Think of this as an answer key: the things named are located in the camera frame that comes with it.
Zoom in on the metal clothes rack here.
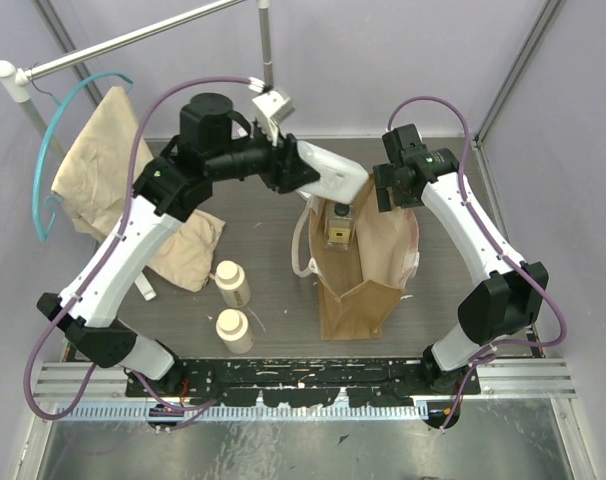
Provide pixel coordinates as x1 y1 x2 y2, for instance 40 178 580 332
0 0 284 301

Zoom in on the white bottle with dark cap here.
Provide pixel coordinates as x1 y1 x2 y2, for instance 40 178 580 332
297 141 369 204

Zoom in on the beige bottle upper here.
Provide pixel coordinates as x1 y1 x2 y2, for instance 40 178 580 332
215 260 251 308

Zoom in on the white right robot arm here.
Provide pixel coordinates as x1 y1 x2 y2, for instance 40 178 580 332
373 124 549 394

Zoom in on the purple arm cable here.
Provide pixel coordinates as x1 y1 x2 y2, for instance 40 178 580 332
22 75 264 432
386 96 569 431

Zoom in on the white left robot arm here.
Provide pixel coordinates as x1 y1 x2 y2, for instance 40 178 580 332
37 89 321 396

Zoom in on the beige cloth garment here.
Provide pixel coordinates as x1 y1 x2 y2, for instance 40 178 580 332
51 86 225 292

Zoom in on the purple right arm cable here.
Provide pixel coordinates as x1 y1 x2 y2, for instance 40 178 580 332
386 96 569 431

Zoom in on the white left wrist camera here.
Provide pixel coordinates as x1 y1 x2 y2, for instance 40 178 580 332
252 89 295 146

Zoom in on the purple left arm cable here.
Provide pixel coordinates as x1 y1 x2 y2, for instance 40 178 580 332
22 75 264 432

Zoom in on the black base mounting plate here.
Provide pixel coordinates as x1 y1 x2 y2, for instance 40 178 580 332
150 357 468 408

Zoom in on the brown canvas tote bag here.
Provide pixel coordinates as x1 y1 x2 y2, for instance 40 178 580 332
291 179 420 341

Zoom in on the beige bottle lower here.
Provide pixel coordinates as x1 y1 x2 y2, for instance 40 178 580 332
215 309 254 354

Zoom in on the clear glass perfume bottle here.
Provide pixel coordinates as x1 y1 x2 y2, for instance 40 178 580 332
324 201 357 251

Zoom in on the teal clothes hanger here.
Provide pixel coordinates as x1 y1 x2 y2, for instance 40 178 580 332
34 72 135 244

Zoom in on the beige bottle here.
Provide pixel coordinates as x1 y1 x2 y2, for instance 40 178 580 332
215 309 254 354
215 260 251 308

